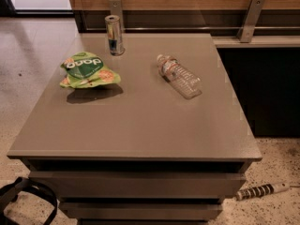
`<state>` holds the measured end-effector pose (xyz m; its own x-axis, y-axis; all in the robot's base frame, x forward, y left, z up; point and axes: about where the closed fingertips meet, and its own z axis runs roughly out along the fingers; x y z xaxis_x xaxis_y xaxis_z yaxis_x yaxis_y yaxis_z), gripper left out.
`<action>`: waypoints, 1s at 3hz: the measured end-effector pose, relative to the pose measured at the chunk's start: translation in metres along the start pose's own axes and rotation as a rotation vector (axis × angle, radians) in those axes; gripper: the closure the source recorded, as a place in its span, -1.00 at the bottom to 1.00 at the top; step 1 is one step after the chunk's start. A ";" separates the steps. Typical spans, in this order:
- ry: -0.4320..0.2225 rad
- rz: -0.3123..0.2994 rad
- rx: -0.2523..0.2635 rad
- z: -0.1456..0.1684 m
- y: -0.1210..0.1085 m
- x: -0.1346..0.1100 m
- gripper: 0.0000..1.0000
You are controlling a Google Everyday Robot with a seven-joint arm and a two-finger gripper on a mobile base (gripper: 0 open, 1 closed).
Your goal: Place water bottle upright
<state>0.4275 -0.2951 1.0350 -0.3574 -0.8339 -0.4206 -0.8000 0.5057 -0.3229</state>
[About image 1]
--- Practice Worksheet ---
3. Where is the clear plastic water bottle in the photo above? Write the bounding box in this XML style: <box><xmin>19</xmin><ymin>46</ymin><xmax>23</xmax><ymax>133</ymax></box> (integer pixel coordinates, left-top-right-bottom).
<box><xmin>157</xmin><ymin>54</ymin><xmax>202</xmax><ymax>99</ymax></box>

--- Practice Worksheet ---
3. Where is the grey drawer cabinet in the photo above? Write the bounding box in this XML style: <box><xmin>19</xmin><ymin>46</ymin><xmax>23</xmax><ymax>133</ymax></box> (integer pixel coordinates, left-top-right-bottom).
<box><xmin>7</xmin><ymin>34</ymin><xmax>262</xmax><ymax>225</ymax></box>

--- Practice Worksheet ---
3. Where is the green chip bag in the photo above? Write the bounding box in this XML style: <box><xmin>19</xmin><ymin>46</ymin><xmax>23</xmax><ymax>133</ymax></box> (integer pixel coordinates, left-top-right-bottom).
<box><xmin>60</xmin><ymin>52</ymin><xmax>121</xmax><ymax>89</ymax></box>

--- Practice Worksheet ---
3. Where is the silver blue energy drink can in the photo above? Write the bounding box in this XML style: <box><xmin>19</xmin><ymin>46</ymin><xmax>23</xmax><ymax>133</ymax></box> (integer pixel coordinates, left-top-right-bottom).
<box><xmin>105</xmin><ymin>15</ymin><xmax>125</xmax><ymax>56</ymax></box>

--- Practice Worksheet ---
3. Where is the left metal wall bracket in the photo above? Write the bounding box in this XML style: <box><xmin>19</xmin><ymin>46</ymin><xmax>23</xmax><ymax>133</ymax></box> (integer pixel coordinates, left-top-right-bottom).
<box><xmin>109</xmin><ymin>0</ymin><xmax>124</xmax><ymax>30</ymax></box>

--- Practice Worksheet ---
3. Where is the metal wall bracket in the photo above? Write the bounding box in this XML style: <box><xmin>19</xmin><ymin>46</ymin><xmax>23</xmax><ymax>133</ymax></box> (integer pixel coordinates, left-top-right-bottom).
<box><xmin>109</xmin><ymin>0</ymin><xmax>124</xmax><ymax>30</ymax></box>
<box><xmin>237</xmin><ymin>0</ymin><xmax>265</xmax><ymax>43</ymax></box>

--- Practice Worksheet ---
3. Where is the right metal wall bracket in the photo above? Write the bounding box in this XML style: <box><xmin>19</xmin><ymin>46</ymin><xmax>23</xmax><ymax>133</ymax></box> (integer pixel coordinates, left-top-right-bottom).
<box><xmin>237</xmin><ymin>0</ymin><xmax>265</xmax><ymax>43</ymax></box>

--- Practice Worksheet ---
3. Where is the black bag strap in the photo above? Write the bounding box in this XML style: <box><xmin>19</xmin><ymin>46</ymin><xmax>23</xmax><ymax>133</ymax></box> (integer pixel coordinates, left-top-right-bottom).
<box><xmin>0</xmin><ymin>176</ymin><xmax>58</xmax><ymax>225</ymax></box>

